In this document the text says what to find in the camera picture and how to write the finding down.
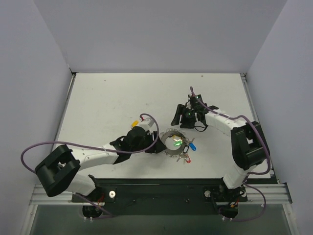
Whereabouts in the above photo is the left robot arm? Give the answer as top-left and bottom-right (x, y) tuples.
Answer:
(35, 127), (166, 201)

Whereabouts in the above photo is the black key tag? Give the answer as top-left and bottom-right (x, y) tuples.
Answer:
(182, 145), (189, 154)

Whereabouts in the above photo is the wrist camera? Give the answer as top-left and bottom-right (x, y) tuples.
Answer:
(189, 94), (203, 109)
(139, 117), (155, 132)

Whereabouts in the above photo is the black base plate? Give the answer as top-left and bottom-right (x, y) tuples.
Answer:
(70, 178), (250, 221)

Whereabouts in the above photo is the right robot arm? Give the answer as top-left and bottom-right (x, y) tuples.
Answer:
(171, 104), (269, 189)

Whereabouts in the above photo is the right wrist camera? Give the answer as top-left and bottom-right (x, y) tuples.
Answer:
(189, 94), (203, 109)

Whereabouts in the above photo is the metal disc keyring holder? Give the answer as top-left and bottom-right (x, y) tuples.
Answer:
(160, 128), (189, 157)

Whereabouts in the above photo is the yellow tag key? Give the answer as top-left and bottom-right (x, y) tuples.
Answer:
(131, 120), (139, 128)

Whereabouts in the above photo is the green key tag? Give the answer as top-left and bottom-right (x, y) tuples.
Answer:
(174, 140), (183, 146)

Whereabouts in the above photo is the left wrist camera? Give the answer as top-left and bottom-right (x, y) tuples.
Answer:
(139, 117), (155, 132)

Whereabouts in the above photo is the blue key tag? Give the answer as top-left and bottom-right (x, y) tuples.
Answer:
(189, 142), (197, 151)

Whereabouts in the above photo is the aluminium rail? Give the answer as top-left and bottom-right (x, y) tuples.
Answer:
(30, 182), (293, 206)

